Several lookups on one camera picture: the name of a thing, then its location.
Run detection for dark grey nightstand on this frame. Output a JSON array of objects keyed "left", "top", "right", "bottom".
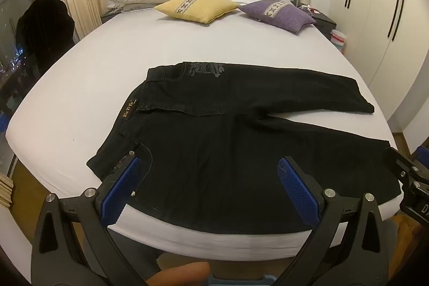
[{"left": 298, "top": 6, "right": 336, "bottom": 37}]

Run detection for white wardrobe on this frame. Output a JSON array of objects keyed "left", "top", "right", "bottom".
[{"left": 335, "top": 0, "right": 429, "bottom": 153}]

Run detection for person's left hand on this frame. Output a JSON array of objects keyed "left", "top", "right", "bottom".
[{"left": 146, "top": 262, "right": 212, "bottom": 286}]

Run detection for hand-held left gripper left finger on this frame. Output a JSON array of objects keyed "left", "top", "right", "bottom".
[{"left": 31, "top": 155, "right": 158, "bottom": 286}]

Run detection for yellow cushion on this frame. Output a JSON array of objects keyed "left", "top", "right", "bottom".
[{"left": 154, "top": 0, "right": 240, "bottom": 24}]

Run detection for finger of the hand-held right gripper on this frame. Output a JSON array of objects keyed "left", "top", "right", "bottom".
[{"left": 384, "top": 145, "right": 429, "bottom": 203}]

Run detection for black pants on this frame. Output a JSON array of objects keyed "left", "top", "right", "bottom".
[{"left": 86, "top": 61, "right": 403, "bottom": 235}]

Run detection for person's grey clothing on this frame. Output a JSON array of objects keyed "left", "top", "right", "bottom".
[{"left": 129, "top": 247, "right": 163, "bottom": 286}]

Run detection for purple cushion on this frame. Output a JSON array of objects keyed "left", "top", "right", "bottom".
[{"left": 239, "top": 0, "right": 316, "bottom": 35}]

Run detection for black garment on chair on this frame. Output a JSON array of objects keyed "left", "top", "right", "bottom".
[{"left": 16, "top": 0, "right": 76, "bottom": 79}]

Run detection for dark window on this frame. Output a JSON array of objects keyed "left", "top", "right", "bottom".
[{"left": 0, "top": 0, "right": 68, "bottom": 179}]

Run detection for white bed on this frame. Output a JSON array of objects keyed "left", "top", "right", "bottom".
[{"left": 6, "top": 0, "right": 408, "bottom": 261}]

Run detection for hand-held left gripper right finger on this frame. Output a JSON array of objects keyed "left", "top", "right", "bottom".
[{"left": 275, "top": 156, "right": 398, "bottom": 286}]

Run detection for striped pastel waste bin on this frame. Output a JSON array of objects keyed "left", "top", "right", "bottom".
[{"left": 330, "top": 29, "right": 347, "bottom": 54}]

